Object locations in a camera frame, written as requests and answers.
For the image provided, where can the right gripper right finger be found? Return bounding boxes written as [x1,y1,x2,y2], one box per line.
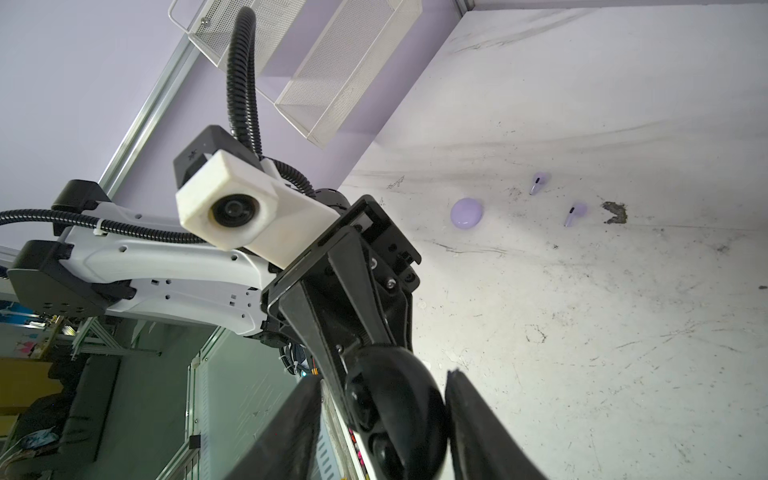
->
[445,370,544,480]

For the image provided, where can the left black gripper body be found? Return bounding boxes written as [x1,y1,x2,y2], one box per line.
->
[260,195,421,358]

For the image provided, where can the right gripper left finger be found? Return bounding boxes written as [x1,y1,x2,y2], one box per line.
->
[226,376,322,480]

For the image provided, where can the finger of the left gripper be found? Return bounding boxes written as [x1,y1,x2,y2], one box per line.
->
[277,281,360,431]
[327,230,399,348]

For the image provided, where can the lilac round disc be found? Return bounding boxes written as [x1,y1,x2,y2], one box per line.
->
[450,197,484,230]

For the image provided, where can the black earbud charging case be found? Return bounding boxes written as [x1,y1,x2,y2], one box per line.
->
[344,345,448,479]

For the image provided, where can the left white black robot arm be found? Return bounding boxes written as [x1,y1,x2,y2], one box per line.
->
[1,6,424,433]

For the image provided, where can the lilac earbud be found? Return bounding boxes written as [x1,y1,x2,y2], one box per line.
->
[564,202,588,228]
[529,172,551,195]

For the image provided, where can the white mesh shelf lower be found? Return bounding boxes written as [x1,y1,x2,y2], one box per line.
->
[275,0,423,147]

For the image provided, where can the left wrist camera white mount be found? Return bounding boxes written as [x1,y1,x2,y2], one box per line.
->
[173,125,339,269]

